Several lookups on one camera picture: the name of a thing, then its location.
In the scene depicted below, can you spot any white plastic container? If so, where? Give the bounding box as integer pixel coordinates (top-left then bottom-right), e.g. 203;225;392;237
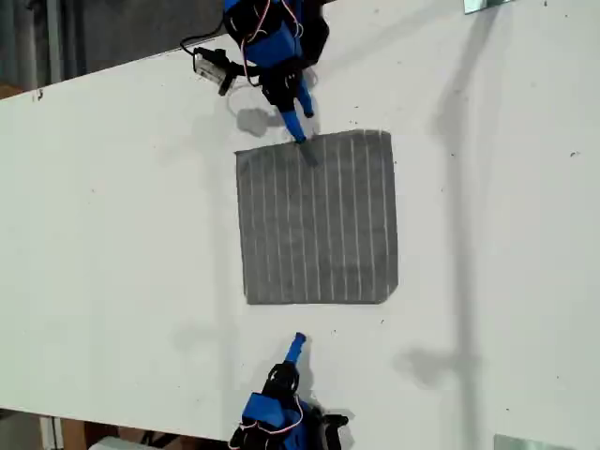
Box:
86;435;142;450

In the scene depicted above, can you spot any black camera cable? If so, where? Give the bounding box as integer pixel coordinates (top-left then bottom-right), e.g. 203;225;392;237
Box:
180;16;229;55

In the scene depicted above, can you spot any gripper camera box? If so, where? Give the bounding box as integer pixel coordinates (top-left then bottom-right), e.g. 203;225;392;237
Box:
192;45;226;85
320;410;352;450

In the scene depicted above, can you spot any brown cardboard box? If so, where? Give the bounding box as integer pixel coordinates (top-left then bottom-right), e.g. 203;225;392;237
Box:
60;418;188;450

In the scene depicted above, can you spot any black camera mount stalk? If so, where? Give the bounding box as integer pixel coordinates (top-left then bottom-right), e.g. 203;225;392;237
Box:
217;58;262;98

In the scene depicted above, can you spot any grey striped square towel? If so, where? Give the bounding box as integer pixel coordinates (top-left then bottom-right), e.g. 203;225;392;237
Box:
234;128;400;306

